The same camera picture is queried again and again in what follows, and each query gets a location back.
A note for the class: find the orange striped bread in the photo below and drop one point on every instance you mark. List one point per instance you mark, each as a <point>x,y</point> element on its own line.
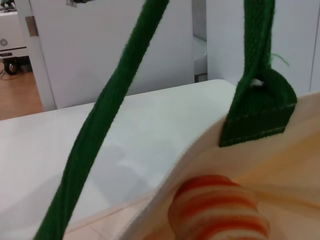
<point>215,207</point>

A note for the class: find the glass partition panel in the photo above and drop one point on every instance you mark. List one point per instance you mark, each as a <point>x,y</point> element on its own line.
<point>200,37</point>

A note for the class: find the white door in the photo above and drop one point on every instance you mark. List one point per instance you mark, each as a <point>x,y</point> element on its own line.
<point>82,50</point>

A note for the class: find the black caster wheel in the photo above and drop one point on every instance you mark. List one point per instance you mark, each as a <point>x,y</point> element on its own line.
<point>11,67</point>

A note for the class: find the metal door hinge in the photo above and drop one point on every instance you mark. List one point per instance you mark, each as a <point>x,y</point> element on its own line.
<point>31,26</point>

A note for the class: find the white cabinet on casters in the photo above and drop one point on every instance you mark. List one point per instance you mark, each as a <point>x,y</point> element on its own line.
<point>11,32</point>

